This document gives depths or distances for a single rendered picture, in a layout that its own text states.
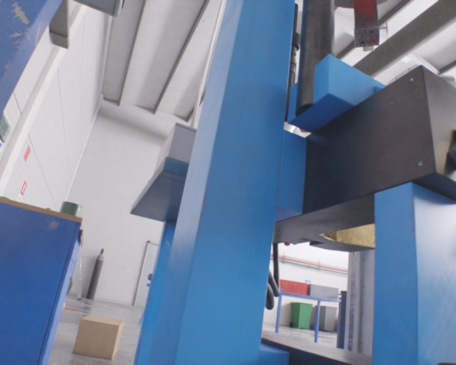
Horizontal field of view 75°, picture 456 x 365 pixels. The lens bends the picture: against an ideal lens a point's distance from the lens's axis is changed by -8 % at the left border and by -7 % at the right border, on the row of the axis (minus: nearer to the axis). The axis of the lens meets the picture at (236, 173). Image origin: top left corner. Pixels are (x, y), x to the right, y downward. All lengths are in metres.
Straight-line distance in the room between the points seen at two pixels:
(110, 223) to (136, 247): 1.19
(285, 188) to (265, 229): 0.11
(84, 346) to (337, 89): 3.05
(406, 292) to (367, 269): 1.70
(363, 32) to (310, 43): 0.82
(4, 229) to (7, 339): 0.48
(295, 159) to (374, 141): 0.21
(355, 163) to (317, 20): 0.39
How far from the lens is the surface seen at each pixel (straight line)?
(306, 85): 0.72
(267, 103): 0.76
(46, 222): 1.73
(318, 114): 0.72
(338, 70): 0.72
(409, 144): 0.56
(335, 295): 4.24
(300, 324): 13.21
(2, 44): 0.51
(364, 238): 1.15
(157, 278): 1.63
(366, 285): 2.19
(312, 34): 0.83
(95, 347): 3.31
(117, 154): 12.10
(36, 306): 1.72
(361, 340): 2.19
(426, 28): 6.83
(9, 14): 0.54
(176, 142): 1.03
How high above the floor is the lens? 0.68
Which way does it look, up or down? 22 degrees up
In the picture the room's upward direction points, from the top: 9 degrees clockwise
